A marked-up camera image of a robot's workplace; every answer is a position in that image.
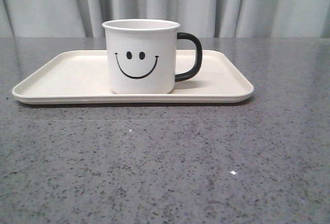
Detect grey pleated curtain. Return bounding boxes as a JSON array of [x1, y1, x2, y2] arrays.
[[1, 0, 329, 38]]

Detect cream rectangular plastic tray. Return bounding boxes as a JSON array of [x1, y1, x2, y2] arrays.
[[12, 50, 254, 105]]

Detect white smiley mug black handle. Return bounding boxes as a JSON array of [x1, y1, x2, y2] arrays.
[[102, 19, 203, 94]]

